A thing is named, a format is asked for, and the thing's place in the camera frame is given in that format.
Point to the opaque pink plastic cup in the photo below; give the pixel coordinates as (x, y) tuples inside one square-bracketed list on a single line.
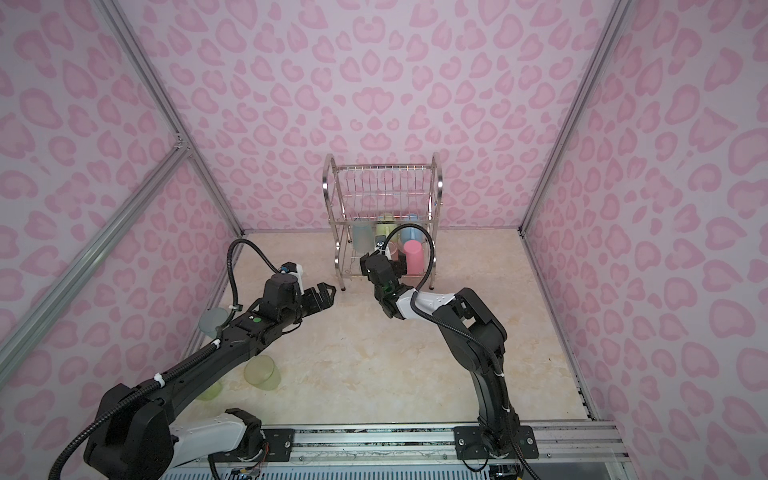
[(415, 257)]

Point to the translucent teal plastic cup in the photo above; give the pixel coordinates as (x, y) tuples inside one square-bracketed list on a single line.
[(363, 237)]

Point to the steel two-tier dish rack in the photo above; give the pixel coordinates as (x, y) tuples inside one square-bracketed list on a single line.
[(365, 202)]

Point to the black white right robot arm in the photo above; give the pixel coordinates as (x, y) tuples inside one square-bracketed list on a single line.
[(473, 334)]

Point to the light blue ceramic mug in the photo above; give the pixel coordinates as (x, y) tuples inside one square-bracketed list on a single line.
[(411, 233)]

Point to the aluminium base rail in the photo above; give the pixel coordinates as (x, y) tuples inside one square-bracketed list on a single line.
[(577, 443)]

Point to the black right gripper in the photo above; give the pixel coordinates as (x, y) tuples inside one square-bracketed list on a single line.
[(365, 266)]

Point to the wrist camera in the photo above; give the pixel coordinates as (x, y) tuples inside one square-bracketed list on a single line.
[(380, 243), (296, 270)]

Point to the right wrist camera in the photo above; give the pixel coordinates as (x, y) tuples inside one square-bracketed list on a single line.
[(380, 243)]

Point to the aluminium corner frame post left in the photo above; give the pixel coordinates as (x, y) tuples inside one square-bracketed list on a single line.
[(129, 42)]

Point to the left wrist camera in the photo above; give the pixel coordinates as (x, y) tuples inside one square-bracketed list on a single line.
[(296, 270)]

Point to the translucent pink plastic cup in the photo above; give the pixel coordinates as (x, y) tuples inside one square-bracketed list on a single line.
[(393, 252)]

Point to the aluminium diagonal frame bar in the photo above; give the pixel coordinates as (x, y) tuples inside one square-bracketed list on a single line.
[(39, 320)]

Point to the aluminium corner frame post right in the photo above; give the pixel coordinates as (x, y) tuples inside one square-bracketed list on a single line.
[(616, 22)]

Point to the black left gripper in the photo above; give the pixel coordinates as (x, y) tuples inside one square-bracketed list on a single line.
[(327, 299)]

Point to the light green ceramic mug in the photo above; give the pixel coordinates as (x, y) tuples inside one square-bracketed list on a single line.
[(385, 224)]

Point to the aluminium corner frame post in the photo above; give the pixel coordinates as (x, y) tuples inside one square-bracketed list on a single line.
[(129, 42), (616, 22)]

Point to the translucent green plastic cup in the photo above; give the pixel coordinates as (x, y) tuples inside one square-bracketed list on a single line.
[(262, 373)]

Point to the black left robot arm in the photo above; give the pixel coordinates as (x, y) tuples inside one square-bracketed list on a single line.
[(192, 378)]

